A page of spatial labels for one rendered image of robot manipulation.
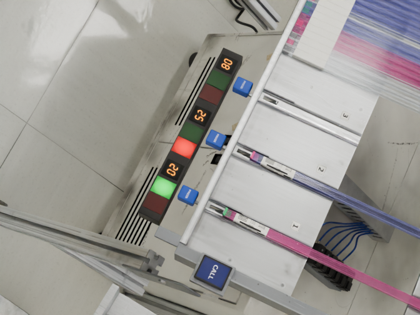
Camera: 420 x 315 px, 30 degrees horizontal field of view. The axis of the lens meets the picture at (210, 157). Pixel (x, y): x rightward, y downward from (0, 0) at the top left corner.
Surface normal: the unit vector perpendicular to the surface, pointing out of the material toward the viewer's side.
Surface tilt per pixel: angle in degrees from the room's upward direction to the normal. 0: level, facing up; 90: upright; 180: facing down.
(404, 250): 0
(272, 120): 45
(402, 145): 0
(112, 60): 0
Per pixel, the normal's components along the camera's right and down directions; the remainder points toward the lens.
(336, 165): 0.04, -0.29
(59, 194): 0.67, 0.10
